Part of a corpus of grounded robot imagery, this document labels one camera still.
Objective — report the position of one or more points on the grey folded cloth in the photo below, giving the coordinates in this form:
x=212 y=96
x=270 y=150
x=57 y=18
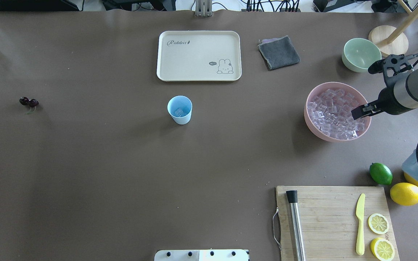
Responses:
x=278 y=52

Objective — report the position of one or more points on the lemon half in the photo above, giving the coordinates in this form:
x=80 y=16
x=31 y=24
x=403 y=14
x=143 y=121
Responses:
x=382 y=249
x=378 y=223

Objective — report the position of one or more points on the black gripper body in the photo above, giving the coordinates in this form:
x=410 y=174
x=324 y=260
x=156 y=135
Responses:
x=386 y=99

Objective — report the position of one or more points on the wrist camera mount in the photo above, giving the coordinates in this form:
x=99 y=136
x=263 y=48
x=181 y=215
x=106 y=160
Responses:
x=394 y=67

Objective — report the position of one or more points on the yellow plastic knife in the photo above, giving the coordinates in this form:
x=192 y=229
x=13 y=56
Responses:
x=360 y=210

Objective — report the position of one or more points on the steel muddler black cap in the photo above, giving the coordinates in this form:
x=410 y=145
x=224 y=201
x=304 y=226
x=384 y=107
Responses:
x=295 y=225

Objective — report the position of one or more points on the green bowl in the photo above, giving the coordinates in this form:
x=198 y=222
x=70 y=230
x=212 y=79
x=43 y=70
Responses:
x=359 y=54

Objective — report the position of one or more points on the pink bowl of ice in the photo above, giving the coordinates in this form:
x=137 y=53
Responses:
x=327 y=112

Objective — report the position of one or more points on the bamboo cutting board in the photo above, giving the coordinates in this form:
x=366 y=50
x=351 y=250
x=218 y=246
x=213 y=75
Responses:
x=328 y=221

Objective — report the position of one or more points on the dark red cherry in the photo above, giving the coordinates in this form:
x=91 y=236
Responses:
x=24 y=101
x=32 y=103

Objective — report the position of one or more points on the whole yellow lemon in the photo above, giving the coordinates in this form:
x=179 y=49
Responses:
x=404 y=193
x=410 y=179

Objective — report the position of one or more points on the cream rabbit tray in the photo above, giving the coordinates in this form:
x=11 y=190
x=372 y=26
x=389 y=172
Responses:
x=187 y=56

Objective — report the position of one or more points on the aluminium frame post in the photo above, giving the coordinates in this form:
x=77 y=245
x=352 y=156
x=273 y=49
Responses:
x=203 y=8

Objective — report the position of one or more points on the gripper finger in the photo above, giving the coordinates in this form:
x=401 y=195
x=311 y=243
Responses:
x=366 y=110

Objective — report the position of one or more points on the green lime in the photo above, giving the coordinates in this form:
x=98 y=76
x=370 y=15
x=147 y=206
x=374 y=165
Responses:
x=381 y=173

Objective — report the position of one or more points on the blue plastic cup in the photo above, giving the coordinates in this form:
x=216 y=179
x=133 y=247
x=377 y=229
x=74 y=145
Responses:
x=180 y=109

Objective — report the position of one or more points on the wooden stand with base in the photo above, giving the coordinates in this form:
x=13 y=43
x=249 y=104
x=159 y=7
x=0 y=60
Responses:
x=391 y=40

